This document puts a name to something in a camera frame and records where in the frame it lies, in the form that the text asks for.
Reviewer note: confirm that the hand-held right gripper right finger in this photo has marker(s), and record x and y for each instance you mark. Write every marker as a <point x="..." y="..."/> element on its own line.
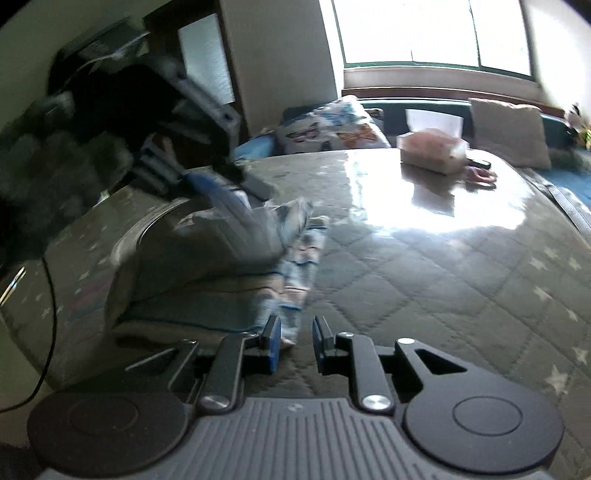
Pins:
<point x="317" y="345"/>

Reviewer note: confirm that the pink soft toy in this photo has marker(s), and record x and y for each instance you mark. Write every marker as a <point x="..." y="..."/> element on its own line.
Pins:
<point x="480" y="177"/>

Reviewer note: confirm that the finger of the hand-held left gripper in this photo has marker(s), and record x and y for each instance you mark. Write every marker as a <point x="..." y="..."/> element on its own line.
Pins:
<point x="159" y="170"/>
<point x="254" y="184"/>

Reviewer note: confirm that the panda plush toy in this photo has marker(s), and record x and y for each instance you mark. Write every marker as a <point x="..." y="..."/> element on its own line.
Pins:
<point x="575" y="115"/>

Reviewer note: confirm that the dark wooden glass door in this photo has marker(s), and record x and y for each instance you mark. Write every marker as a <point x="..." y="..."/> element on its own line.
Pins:
<point x="207" y="55"/>

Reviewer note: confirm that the beige pillow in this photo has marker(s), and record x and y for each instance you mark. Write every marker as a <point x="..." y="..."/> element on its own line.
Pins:
<point x="508" y="134"/>

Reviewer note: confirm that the blue upholstered bench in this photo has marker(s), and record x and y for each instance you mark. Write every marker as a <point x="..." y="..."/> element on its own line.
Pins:
<point x="390" y="117"/>

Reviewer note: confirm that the tissue box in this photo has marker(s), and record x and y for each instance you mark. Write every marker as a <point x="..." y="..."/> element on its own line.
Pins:
<point x="429" y="152"/>

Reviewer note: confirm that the blue pink striped garment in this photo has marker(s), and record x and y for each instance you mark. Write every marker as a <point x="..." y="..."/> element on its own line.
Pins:
<point x="300" y="258"/>

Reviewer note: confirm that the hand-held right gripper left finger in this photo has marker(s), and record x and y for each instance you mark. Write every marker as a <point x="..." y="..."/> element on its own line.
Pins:
<point x="273" y="344"/>

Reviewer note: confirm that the yellow green plush toy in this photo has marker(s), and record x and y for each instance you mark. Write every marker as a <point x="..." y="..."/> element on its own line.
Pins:
<point x="586" y="136"/>

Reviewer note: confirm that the butterfly print pillow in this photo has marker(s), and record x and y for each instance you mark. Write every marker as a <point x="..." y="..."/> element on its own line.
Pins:
<point x="341" y="124"/>

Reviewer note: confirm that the green framed window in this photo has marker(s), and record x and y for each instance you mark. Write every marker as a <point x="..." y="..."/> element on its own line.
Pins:
<point x="415" y="32"/>

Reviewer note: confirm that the white knit cloth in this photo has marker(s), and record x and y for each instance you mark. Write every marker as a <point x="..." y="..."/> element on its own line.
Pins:
<point x="194" y="258"/>

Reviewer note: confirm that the small black object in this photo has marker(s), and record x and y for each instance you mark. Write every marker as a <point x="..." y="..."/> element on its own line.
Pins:
<point x="478" y="162"/>

